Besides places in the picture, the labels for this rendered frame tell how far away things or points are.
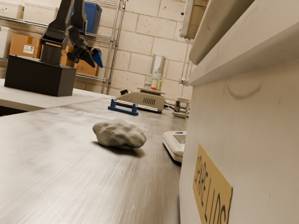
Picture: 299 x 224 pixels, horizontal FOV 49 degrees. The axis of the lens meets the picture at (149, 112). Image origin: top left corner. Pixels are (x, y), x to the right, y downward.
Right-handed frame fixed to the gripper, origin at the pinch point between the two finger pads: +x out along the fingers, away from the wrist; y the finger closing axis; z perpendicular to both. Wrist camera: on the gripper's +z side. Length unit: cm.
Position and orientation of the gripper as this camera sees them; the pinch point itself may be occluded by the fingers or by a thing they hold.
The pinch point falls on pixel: (94, 61)
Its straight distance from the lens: 152.6
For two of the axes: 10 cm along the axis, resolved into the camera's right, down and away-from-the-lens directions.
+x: 6.1, 7.9, -0.7
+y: -2.7, 1.2, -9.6
